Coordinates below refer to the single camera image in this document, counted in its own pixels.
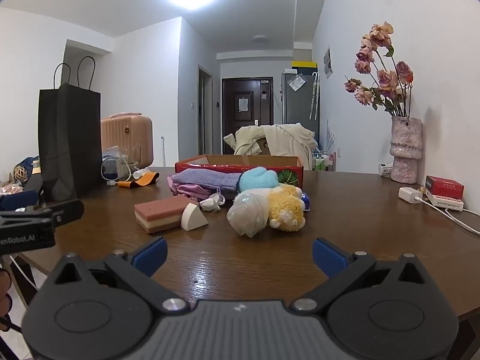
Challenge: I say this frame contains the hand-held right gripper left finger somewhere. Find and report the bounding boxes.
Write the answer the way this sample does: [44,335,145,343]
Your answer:
[45,237,190,314]

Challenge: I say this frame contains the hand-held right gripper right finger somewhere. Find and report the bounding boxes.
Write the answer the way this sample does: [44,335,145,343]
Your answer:
[289,237,437,314]

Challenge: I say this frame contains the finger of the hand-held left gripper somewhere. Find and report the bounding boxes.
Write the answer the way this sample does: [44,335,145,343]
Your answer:
[50,199,85,229]

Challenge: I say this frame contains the pink layered sponge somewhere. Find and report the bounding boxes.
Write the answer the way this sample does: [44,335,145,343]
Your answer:
[134,195,197,235]

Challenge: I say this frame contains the yellow and white plush toy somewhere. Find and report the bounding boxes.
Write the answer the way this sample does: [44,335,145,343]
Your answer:
[268,184,306,232]

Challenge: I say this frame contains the pink satin cloth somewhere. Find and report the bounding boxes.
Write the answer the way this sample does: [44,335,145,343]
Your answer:
[167,175,211,200]

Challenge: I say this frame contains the purple towel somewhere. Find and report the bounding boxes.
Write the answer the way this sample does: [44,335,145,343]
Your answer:
[170,169,242,200]

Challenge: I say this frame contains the red printed cardboard box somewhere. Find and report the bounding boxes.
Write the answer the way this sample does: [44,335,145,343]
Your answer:
[174,154,304,193]

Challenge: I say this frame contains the person's left hand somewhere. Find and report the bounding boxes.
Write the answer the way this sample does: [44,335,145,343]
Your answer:
[0,269,13,318]

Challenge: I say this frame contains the white wedge sponge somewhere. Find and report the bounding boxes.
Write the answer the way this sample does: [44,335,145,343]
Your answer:
[181,202,209,231]

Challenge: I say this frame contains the white and blue device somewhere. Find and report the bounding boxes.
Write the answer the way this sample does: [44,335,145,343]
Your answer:
[101,155,133,187]

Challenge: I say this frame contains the black paper bag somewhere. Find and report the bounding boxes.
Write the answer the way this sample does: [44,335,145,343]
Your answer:
[37,56,103,202]

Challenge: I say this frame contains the orange band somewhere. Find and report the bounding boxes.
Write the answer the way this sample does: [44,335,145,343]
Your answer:
[117,172,160,189]

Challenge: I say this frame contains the small white crumpled item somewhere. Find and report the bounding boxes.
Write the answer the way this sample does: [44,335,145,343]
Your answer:
[200,191,226,212]

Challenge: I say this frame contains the clear plastic bag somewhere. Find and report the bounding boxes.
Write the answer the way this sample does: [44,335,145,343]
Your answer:
[227,189,271,238]

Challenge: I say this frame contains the group of bottles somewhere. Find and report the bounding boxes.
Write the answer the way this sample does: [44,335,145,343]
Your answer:
[313,150,336,171]

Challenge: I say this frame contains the pink suitcase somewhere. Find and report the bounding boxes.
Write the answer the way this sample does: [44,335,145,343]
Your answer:
[100,112,154,169]

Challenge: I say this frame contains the white charger adapter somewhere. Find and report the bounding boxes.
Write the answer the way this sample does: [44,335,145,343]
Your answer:
[398,187,424,204]

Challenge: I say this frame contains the blue plush toy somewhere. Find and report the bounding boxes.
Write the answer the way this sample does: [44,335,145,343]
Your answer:
[238,167,280,193]

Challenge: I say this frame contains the beige coat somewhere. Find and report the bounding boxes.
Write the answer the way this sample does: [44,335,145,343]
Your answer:
[224,123,319,156]

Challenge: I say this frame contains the pink textured vase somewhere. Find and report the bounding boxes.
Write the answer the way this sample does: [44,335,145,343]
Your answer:
[389,116,424,184]

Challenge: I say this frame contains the grey fridge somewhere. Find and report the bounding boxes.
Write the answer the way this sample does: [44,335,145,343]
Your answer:
[282,69,320,147]

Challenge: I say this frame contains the grey side door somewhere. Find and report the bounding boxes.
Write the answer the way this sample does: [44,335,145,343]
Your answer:
[198,65,214,154]

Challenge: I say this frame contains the folded umbrella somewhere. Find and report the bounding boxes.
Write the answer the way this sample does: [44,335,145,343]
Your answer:
[309,73,320,121]

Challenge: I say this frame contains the dark brown door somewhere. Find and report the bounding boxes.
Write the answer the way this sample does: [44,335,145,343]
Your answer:
[222,78,274,125]

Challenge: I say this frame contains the dried pink flowers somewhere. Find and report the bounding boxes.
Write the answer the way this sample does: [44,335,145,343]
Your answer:
[344,22,415,118]

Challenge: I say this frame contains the yellow box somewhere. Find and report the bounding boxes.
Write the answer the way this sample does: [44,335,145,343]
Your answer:
[292,60,319,74]

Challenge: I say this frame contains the white charger cable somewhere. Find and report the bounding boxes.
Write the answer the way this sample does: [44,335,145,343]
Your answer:
[416,197,480,238]

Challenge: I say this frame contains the wall poster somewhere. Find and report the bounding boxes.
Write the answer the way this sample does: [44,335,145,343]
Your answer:
[322,45,334,79]

